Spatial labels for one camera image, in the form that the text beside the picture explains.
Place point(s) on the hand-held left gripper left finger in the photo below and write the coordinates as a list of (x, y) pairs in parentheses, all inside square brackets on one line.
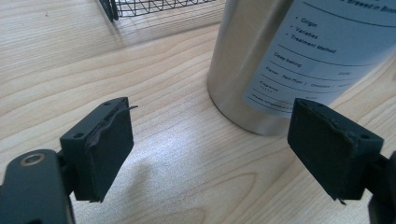
[(102, 155)]

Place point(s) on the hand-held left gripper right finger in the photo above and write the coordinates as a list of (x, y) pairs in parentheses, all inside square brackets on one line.
[(330, 149)]

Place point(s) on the silver metal canister white label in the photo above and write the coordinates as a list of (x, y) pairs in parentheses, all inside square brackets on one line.
[(236, 62)]

